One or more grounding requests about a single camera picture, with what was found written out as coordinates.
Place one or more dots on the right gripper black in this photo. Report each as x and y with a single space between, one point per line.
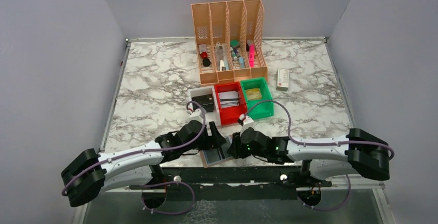
236 149

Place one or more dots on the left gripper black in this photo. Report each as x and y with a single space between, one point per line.
212 141

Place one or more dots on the brown leather card holder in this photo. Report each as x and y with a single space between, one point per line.
210 157

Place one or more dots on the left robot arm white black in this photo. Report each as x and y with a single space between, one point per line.
92 173

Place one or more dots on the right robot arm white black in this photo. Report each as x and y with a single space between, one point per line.
356 152

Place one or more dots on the black card stack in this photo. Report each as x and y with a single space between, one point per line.
205 101

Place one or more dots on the white card stack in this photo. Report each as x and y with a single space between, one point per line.
229 99

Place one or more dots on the gold card stack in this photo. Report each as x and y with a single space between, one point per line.
253 94

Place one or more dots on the white plastic bin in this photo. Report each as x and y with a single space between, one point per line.
211 116

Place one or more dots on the red plastic bin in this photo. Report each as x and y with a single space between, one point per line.
230 115

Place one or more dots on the green plastic bin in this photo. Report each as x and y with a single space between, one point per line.
262 110

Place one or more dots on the white red small box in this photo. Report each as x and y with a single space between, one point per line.
282 79

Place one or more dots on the red black small object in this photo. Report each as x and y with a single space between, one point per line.
205 59

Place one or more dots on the blue white marker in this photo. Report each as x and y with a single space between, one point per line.
241 62

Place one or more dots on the teal capped marker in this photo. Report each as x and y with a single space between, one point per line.
234 46

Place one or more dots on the peach desk file organizer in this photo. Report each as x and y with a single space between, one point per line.
215 25

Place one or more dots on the pink highlighter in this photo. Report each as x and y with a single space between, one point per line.
251 54

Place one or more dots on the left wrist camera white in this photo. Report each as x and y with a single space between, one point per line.
198 115

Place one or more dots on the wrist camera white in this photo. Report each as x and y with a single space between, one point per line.
198 115
245 121

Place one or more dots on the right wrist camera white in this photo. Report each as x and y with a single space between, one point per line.
245 121

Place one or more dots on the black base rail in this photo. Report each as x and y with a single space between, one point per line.
228 183

